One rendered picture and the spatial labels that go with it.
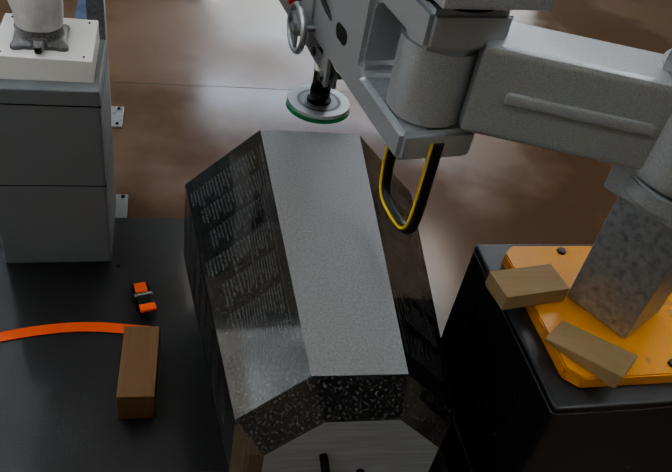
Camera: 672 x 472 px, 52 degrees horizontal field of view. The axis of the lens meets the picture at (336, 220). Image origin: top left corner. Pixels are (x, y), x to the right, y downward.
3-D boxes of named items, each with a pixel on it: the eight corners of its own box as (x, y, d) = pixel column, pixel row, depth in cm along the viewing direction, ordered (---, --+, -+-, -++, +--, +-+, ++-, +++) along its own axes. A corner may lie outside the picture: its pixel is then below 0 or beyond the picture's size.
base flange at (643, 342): (638, 254, 219) (645, 242, 216) (731, 380, 182) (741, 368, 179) (497, 255, 207) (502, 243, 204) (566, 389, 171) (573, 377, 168)
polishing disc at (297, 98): (354, 121, 230) (354, 118, 229) (290, 118, 225) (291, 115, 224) (343, 89, 245) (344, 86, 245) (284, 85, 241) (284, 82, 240)
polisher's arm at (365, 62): (458, 192, 174) (521, 6, 143) (375, 200, 166) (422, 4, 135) (357, 55, 225) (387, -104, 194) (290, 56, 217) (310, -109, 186)
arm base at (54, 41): (8, 55, 225) (6, 39, 221) (14, 24, 240) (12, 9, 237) (68, 57, 230) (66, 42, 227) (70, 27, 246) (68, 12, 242)
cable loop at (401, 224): (415, 247, 180) (446, 146, 160) (403, 249, 179) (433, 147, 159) (383, 193, 196) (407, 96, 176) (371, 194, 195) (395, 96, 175)
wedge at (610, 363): (630, 368, 174) (638, 355, 171) (614, 389, 168) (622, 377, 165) (561, 322, 183) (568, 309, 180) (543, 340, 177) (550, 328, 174)
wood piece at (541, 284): (544, 276, 197) (551, 263, 194) (563, 301, 190) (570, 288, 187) (484, 284, 190) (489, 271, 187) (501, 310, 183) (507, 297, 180)
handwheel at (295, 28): (328, 63, 203) (335, 14, 194) (295, 63, 200) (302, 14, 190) (312, 40, 214) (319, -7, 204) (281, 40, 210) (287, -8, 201)
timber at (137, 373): (125, 348, 249) (124, 325, 241) (160, 347, 251) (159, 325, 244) (117, 419, 226) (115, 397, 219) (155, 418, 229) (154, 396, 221)
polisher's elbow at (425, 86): (463, 98, 173) (486, 25, 160) (461, 137, 158) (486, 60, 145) (389, 82, 173) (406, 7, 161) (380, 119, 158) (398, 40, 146)
